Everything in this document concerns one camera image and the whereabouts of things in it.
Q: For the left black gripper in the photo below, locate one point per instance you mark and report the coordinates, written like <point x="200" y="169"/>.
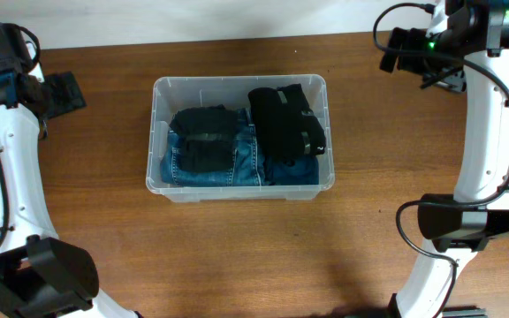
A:
<point x="66" y="94"/>

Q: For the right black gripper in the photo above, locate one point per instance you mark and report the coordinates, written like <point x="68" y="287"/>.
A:
<point x="402" y="64"/>

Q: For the small black taped cloth roll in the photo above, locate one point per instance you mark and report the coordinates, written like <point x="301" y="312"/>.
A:
<point x="206" y="137"/>

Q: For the large black taped cloth bundle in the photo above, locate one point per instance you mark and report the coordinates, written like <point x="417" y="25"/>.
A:
<point x="286" y="127"/>

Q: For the blue taped sweater bundle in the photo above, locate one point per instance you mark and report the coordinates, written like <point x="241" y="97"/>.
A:
<point x="302" y="171"/>

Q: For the dark blue jeans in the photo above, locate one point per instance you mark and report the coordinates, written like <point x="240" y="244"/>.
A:
<point x="247" y="167"/>

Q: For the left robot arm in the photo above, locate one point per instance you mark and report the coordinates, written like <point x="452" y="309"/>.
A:
<point x="40" y="274"/>

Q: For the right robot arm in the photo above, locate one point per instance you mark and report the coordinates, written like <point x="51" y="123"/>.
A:
<point x="464" y="49"/>

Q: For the clear plastic storage bin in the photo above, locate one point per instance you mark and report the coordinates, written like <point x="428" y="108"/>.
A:
<point x="172" y="94"/>

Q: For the black aluminium rail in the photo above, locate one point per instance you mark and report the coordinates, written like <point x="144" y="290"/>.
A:
<point x="465" y="312"/>

